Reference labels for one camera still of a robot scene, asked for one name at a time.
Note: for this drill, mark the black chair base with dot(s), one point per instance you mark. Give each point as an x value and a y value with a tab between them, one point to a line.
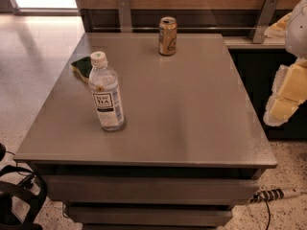
8	220

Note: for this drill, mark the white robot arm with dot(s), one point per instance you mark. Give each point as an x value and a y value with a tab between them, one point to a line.
289	88

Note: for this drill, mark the left metal wall bracket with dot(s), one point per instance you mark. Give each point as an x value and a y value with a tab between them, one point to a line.
124	12

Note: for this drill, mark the white power strip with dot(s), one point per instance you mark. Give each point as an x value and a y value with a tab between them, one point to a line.
275	194

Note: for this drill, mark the grey wall shelf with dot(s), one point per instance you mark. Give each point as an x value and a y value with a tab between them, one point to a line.
242	42

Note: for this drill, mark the orange soda can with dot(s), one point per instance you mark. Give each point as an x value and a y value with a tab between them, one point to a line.
167	36

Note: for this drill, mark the grey drawer cabinet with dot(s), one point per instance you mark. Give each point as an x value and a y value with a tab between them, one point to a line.
190	150

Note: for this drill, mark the right metal wall bracket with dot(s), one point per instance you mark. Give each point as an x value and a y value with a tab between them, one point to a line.
257	33

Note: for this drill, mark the metal wall bracket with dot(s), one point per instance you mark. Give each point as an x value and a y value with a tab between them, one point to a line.
124	12
257	33

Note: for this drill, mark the green yellow sponge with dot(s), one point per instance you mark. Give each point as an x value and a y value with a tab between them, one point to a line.
82	68

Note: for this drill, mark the clear tea bottle white cap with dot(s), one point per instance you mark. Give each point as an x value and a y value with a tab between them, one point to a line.
104	86

